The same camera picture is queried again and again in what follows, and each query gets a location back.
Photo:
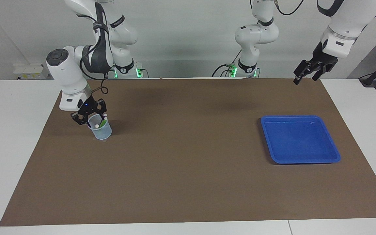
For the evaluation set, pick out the translucent pale blue cup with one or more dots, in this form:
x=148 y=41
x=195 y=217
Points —
x=102 y=133

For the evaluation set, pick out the brown table mat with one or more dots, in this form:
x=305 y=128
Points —
x=188 y=182

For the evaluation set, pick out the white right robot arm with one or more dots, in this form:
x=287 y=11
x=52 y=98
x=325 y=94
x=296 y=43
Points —
x=67 y=71

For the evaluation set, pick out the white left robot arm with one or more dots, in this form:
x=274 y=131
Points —
x=348 y=23

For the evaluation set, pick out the green marker pen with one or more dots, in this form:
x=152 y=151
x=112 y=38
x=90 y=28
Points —
x=102 y=123

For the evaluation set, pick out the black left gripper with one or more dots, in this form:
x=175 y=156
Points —
x=323 y=61

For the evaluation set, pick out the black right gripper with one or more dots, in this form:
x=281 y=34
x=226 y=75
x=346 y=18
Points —
x=88 y=107

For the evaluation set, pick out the white wall socket box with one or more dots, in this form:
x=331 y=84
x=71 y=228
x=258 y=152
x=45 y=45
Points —
x=31 y=71

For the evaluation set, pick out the blue plastic tray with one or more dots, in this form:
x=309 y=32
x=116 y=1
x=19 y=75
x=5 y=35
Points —
x=299 y=140

